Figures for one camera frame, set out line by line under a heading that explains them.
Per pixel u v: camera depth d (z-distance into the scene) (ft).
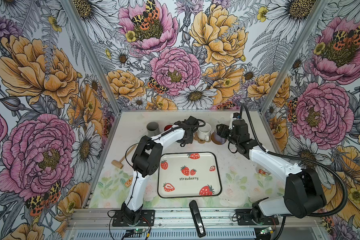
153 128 3.25
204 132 3.22
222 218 2.49
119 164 3.06
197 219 2.31
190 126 2.62
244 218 2.41
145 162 1.81
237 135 2.20
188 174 2.92
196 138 3.44
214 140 3.39
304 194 1.40
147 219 2.40
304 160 2.77
